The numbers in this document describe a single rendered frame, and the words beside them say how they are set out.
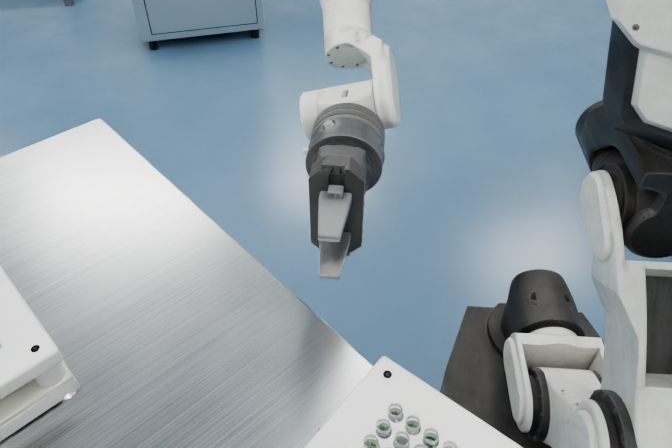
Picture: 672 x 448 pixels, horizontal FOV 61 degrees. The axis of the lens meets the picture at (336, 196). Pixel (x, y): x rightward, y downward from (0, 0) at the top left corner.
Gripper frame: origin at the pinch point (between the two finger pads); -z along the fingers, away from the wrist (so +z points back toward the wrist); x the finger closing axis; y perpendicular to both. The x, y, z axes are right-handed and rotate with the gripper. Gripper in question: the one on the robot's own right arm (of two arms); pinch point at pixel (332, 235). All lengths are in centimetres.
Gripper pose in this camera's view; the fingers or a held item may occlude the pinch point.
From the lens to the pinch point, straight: 56.6
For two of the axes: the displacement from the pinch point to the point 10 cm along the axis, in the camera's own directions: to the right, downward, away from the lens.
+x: 0.0, 7.5, 6.6
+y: -9.9, -0.7, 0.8
